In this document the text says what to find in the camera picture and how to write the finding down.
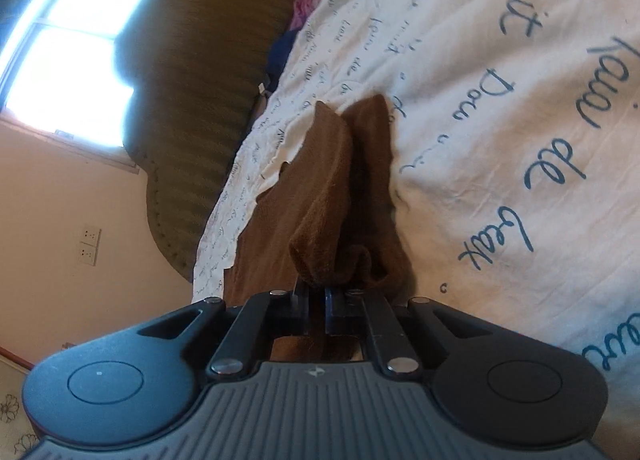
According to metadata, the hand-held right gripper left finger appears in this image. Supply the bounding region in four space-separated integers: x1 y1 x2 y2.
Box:
135 280 313 381

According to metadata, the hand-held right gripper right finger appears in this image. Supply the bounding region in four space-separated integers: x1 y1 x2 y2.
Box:
324 286 501 380

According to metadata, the brown knit sweater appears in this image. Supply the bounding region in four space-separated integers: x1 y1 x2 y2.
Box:
222 94 416 366

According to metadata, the white script printed blanket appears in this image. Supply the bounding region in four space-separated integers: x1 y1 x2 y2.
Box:
191 0 640 377

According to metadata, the blue cloth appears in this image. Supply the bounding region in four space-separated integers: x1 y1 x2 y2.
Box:
265 30 302 90

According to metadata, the green upholstered headboard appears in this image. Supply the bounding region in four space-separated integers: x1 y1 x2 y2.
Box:
122 0 333 283

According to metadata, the pink purple cloth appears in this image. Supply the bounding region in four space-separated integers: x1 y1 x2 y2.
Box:
291 0 329 31

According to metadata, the window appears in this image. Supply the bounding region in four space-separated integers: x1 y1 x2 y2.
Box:
0 0 167 151

